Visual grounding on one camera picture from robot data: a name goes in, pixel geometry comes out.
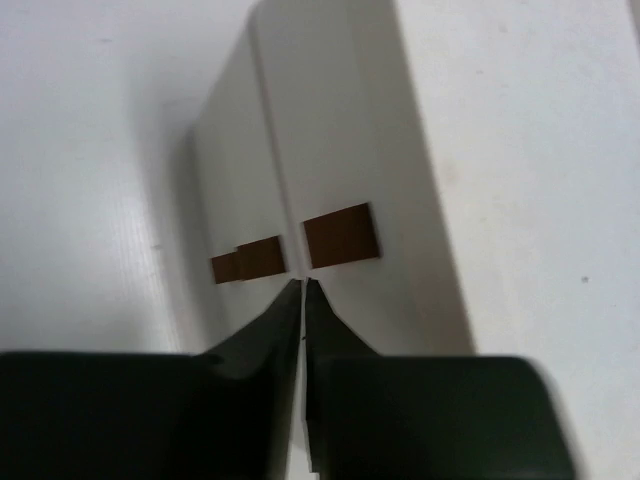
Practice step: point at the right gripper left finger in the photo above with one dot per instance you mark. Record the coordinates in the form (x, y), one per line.
(221, 414)

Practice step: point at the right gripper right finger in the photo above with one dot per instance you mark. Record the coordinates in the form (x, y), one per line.
(374, 416)

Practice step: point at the white drawer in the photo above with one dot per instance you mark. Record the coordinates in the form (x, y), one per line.
(348, 130)
(243, 197)

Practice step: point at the white three-drawer storage box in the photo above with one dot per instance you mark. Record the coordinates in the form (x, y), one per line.
(313, 162)

